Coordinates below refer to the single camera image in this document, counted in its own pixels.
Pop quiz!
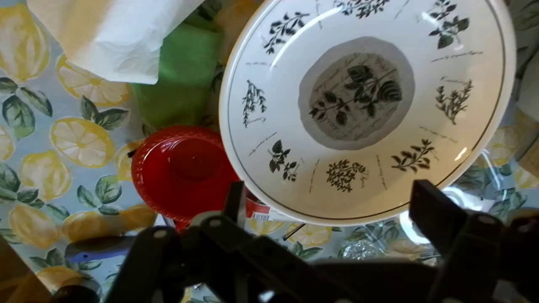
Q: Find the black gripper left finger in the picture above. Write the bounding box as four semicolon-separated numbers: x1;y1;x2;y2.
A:
106;178;317;303

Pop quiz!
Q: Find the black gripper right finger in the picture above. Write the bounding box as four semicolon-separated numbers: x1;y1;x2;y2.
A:
407;178;539;303

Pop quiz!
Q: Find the red plastic plate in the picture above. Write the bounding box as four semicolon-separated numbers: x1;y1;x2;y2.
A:
130;124;271;232

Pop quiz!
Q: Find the clear water bottle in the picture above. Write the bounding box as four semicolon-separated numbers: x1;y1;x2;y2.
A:
313;148;532;267

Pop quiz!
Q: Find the lemon print tablecloth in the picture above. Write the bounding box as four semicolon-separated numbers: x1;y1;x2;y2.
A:
0;0;539;303

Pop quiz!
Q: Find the green lidded white pot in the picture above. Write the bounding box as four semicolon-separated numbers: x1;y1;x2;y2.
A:
507;0;539;122

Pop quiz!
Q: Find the green cloth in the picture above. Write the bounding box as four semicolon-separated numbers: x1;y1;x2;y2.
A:
131;21;226;131

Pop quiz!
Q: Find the white herb print bowl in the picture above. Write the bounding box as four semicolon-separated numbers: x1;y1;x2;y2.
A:
217;0;519;227

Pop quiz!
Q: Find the white paper napkin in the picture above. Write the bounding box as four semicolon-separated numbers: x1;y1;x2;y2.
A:
23;0;207;87

